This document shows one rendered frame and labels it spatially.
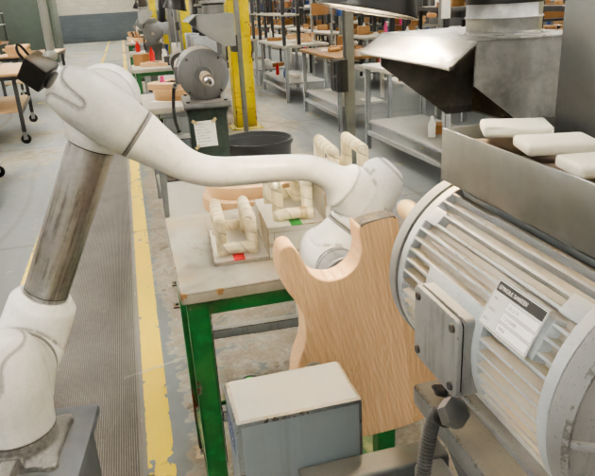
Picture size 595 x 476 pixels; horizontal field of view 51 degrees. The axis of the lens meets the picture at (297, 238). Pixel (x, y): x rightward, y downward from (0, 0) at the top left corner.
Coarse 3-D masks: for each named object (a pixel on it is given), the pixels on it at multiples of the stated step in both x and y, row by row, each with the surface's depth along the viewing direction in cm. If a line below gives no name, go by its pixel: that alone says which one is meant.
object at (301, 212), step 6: (282, 210) 169; (288, 210) 169; (294, 210) 169; (300, 210) 170; (306, 210) 170; (312, 210) 170; (276, 216) 169; (282, 216) 169; (288, 216) 169; (294, 216) 170; (300, 216) 170; (306, 216) 171
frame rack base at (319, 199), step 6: (312, 186) 182; (318, 186) 173; (318, 192) 174; (324, 192) 167; (318, 198) 175; (324, 198) 168; (318, 204) 176; (324, 204) 168; (318, 210) 177; (324, 210) 169; (330, 210) 168; (324, 216) 170
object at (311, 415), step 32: (256, 384) 82; (288, 384) 81; (320, 384) 81; (256, 416) 75; (288, 416) 76; (320, 416) 77; (352, 416) 78; (256, 448) 76; (288, 448) 77; (320, 448) 78; (352, 448) 80
